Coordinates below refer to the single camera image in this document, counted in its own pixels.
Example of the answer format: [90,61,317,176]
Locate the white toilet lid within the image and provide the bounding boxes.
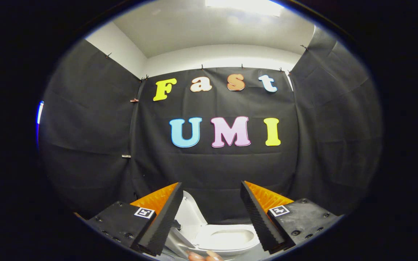
[175,191,208,240]

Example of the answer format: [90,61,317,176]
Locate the white toilet seat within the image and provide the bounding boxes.
[194,224,261,255]

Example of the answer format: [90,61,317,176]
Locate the white toilet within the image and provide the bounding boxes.
[165,223,261,258]

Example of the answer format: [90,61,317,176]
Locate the black backdrop cloth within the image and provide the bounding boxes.
[38,25,383,225]

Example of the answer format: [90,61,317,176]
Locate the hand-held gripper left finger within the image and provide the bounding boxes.
[86,182,184,256]

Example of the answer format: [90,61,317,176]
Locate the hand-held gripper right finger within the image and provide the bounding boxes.
[240,181,341,254]

